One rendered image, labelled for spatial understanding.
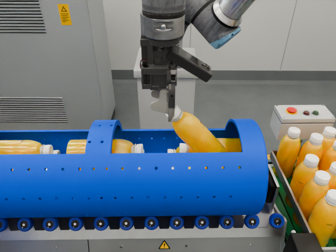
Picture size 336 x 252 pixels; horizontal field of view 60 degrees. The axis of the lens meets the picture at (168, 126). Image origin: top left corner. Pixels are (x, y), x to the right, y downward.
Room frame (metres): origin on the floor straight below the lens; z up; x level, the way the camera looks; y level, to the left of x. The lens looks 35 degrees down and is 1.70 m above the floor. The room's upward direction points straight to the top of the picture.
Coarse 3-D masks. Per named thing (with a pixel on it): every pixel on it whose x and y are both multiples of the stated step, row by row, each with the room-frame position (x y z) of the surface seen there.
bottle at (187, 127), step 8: (184, 112) 0.64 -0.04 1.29; (176, 120) 0.62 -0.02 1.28; (184, 120) 0.62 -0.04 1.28; (192, 120) 0.62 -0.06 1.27; (176, 128) 0.62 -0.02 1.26; (184, 128) 0.61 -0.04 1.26; (192, 128) 0.61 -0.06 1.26; (200, 128) 0.62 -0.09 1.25; (184, 136) 0.61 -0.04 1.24; (192, 136) 0.61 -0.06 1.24; (200, 136) 0.61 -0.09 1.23; (208, 136) 0.62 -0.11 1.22; (192, 144) 0.61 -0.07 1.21; (200, 144) 0.61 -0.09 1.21; (208, 144) 0.61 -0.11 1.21; (216, 144) 0.62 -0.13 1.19
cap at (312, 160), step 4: (308, 156) 0.68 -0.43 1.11; (312, 156) 0.68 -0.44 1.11; (316, 156) 0.68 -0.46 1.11; (304, 160) 0.67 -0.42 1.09; (308, 160) 0.66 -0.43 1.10; (312, 160) 0.66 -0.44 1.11; (316, 160) 0.66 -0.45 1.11; (308, 164) 0.66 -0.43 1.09; (312, 164) 0.65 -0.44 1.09; (316, 164) 0.66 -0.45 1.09
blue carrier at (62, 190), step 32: (96, 128) 0.64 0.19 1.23; (224, 128) 0.78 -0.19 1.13; (256, 128) 0.64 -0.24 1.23; (0, 160) 0.55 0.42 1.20; (32, 160) 0.55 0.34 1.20; (64, 160) 0.55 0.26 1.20; (96, 160) 0.55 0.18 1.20; (128, 160) 0.55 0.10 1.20; (160, 160) 0.55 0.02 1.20; (192, 160) 0.55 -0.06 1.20; (224, 160) 0.55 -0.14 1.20; (256, 160) 0.56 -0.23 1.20; (0, 192) 0.50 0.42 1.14; (32, 192) 0.51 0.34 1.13; (64, 192) 0.51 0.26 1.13; (96, 192) 0.51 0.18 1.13; (128, 192) 0.51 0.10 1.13; (160, 192) 0.51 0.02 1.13; (192, 192) 0.51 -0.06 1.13; (224, 192) 0.51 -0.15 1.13; (256, 192) 0.51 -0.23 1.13
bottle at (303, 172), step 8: (296, 168) 0.68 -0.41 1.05; (304, 168) 0.66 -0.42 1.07; (312, 168) 0.65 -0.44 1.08; (296, 176) 0.66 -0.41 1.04; (304, 176) 0.64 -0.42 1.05; (312, 176) 0.64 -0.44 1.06; (296, 184) 0.65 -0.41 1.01; (304, 184) 0.64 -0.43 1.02; (296, 192) 0.65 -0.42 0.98; (288, 200) 0.66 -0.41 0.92
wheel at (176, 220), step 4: (172, 216) 0.55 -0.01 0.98; (176, 216) 0.55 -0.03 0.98; (180, 216) 0.55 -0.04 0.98; (172, 220) 0.54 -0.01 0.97; (176, 220) 0.54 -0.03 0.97; (180, 220) 0.54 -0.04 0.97; (172, 224) 0.54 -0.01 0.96; (176, 224) 0.54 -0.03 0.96; (180, 224) 0.54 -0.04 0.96; (176, 228) 0.53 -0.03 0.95
